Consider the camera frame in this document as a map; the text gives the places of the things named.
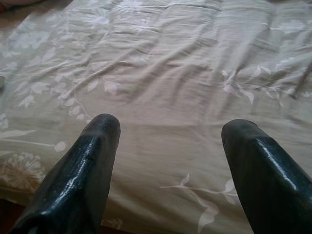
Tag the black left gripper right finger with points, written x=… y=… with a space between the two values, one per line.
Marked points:
x=268 y=185

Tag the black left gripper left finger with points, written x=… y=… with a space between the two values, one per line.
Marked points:
x=73 y=182

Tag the grey floral bed sheet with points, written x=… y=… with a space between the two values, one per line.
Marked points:
x=158 y=73

